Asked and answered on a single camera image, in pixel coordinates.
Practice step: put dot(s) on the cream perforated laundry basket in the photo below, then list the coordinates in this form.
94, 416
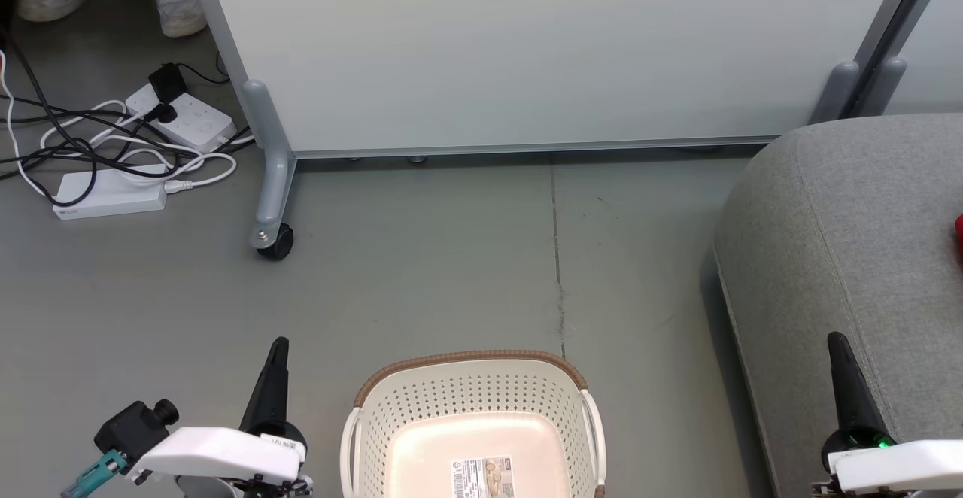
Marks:
474, 400

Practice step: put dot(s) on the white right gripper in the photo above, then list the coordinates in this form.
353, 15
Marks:
903, 468

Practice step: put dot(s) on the black caster wheel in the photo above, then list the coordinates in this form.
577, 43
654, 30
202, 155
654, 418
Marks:
278, 242

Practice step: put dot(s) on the white printed basket label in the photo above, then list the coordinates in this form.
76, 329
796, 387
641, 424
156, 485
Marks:
483, 478

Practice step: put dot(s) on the long white power strip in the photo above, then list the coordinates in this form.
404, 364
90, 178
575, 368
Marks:
105, 194

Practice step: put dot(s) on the grey partition leg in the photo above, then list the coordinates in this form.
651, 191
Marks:
882, 86
271, 171
832, 93

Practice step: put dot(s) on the black power adapter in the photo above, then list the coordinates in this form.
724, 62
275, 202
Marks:
167, 82

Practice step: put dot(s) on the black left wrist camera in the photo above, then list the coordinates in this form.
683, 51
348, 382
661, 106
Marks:
132, 430

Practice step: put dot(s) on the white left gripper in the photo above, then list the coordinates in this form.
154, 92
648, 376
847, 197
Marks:
226, 453

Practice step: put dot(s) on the grey fabric sofa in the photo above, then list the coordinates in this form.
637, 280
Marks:
843, 242

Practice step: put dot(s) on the narrow white partition panel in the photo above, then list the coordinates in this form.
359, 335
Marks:
933, 35

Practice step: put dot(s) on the black plug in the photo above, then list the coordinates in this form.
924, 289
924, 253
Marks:
160, 113

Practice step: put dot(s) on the square white power strip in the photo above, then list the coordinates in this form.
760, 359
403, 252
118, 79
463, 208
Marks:
197, 122

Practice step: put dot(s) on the red and white garment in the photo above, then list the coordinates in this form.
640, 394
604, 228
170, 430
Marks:
959, 227

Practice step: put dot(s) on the left teal camera connector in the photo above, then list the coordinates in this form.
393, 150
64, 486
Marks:
94, 475

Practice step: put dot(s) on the large white partition panel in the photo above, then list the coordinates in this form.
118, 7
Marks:
557, 50

